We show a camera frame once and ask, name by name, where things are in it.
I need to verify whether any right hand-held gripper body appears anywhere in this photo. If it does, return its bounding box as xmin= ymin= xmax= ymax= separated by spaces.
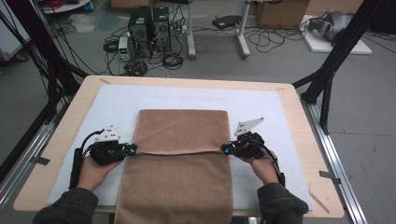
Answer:
xmin=230 ymin=117 xmax=266 ymax=160

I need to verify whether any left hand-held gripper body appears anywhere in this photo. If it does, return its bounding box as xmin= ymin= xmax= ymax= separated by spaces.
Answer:
xmin=90 ymin=124 xmax=129 ymax=166

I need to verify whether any tan towel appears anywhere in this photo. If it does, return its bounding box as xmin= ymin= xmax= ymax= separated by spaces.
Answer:
xmin=113 ymin=108 xmax=234 ymax=224

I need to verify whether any person's left hand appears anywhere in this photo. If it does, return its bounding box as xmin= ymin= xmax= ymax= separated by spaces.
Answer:
xmin=76 ymin=153 xmax=124 ymax=192

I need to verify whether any person's right hand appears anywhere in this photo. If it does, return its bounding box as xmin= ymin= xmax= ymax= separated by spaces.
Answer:
xmin=241 ymin=149 xmax=281 ymax=186

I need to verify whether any white grid mat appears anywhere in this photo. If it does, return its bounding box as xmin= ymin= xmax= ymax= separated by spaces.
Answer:
xmin=46 ymin=83 xmax=315 ymax=211

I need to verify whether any grey tape piece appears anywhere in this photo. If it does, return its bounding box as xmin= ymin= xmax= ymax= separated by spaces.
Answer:
xmin=31 ymin=155 xmax=50 ymax=166
xmin=318 ymin=170 xmax=342 ymax=185

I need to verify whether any thin wooden stick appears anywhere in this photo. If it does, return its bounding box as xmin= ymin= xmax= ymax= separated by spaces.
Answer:
xmin=307 ymin=189 xmax=331 ymax=215

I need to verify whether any white power supply unit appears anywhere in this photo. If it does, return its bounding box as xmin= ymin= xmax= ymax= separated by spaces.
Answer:
xmin=118 ymin=36 xmax=132 ymax=63

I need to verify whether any large black computer tower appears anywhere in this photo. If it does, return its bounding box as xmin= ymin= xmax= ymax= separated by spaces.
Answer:
xmin=128 ymin=6 xmax=153 ymax=59

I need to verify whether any white desk stand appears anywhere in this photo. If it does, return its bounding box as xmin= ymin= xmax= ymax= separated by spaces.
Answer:
xmin=186 ymin=0 xmax=252 ymax=61

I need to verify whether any black flat device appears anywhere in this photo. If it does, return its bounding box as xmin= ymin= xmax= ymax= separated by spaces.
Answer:
xmin=212 ymin=14 xmax=242 ymax=31

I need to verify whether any slim black computer tower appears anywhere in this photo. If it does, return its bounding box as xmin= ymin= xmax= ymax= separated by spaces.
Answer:
xmin=152 ymin=7 xmax=172 ymax=52

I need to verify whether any white floor board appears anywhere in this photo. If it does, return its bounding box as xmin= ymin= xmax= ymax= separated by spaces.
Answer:
xmin=300 ymin=14 xmax=373 ymax=56

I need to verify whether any blue floor mat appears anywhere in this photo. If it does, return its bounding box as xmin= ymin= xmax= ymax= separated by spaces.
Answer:
xmin=97 ymin=8 xmax=122 ymax=32

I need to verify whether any clear plastic sheet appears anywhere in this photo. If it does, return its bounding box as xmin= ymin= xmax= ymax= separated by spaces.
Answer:
xmin=68 ymin=13 xmax=97 ymax=35

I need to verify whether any large cardboard box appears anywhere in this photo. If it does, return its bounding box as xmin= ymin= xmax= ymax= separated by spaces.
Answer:
xmin=255 ymin=0 xmax=311 ymax=30

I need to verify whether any white cabinet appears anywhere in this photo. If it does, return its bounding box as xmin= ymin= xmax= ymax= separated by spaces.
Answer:
xmin=0 ymin=12 xmax=32 ymax=62

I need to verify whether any round white table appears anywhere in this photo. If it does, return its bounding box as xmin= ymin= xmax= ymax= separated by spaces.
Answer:
xmin=41 ymin=0 xmax=92 ymax=15

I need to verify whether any grey plastic shell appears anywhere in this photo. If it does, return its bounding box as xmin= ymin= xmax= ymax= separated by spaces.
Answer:
xmin=307 ymin=10 xmax=354 ymax=43

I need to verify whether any tangled dark cable pile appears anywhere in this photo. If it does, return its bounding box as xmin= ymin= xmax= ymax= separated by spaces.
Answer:
xmin=124 ymin=60 xmax=149 ymax=77

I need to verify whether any aluminium rail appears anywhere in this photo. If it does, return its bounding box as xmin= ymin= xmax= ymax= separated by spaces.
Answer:
xmin=0 ymin=122 xmax=60 ymax=213
xmin=300 ymin=96 xmax=370 ymax=224

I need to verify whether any coiled black cable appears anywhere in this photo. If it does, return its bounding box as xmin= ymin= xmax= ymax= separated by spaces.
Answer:
xmin=162 ymin=52 xmax=185 ymax=71
xmin=102 ymin=38 xmax=120 ymax=54

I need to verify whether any black metal frame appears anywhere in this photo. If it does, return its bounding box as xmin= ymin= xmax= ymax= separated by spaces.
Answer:
xmin=291 ymin=0 xmax=391 ymax=135
xmin=0 ymin=0 xmax=90 ymax=185

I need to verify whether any red cable bundle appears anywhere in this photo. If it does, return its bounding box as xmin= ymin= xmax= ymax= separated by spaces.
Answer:
xmin=41 ymin=0 xmax=64 ymax=9

